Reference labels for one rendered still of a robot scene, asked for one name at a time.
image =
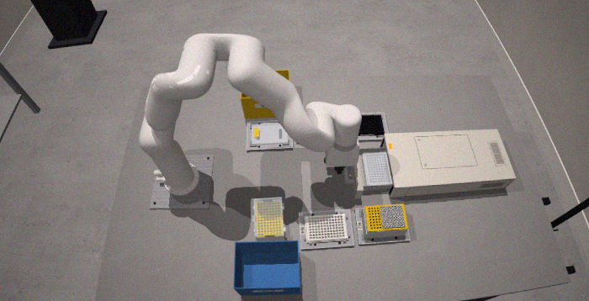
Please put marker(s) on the yellow open-top box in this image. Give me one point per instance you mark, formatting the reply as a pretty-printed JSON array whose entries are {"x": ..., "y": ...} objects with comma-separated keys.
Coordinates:
[{"x": 255, "y": 110}]

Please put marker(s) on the blue open-top box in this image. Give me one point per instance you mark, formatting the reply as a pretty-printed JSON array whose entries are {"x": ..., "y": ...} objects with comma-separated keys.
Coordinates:
[{"x": 267, "y": 267}]

